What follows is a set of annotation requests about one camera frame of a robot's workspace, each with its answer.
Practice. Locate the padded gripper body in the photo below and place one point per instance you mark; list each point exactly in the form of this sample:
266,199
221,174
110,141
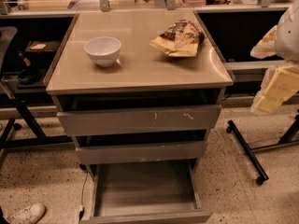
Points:
288,37

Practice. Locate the grey bottom drawer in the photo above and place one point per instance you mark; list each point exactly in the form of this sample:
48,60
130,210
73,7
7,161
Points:
159,192

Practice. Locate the grey drawer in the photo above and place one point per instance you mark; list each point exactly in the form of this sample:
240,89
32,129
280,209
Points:
139,147
159,192
140,112

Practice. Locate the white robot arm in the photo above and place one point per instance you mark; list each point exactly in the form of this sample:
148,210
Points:
283,39

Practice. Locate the grey drawer cabinet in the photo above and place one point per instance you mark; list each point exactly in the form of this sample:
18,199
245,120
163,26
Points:
140,67

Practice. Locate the grey top drawer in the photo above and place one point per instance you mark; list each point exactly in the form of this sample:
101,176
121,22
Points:
140,112

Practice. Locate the grey middle drawer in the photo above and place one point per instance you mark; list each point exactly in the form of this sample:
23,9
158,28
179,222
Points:
139,147

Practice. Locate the black wheeled stand base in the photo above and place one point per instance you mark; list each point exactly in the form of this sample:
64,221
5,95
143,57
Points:
289,138

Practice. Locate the yellow brown snack bag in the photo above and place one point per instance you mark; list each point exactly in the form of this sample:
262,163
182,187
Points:
181,39

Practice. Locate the white ceramic bowl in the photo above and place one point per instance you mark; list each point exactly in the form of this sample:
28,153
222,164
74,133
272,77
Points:
104,50

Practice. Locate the dark box on shelf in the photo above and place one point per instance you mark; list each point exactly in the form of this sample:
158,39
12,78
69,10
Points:
42,49

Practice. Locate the black shoe under desk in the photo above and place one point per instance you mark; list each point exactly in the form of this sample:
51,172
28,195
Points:
30,74

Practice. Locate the white sneaker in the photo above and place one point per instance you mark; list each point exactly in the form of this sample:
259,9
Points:
28,215

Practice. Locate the black desk frame left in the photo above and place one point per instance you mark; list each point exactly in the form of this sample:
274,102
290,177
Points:
41,139

